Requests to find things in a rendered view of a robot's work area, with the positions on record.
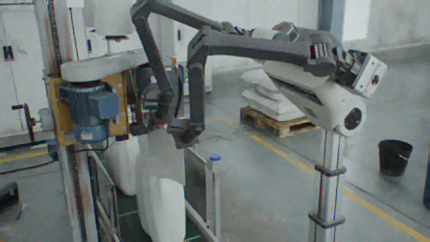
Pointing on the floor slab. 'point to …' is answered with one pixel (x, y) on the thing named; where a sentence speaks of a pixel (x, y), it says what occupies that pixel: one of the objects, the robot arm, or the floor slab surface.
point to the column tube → (55, 138)
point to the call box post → (216, 205)
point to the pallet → (275, 123)
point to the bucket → (394, 157)
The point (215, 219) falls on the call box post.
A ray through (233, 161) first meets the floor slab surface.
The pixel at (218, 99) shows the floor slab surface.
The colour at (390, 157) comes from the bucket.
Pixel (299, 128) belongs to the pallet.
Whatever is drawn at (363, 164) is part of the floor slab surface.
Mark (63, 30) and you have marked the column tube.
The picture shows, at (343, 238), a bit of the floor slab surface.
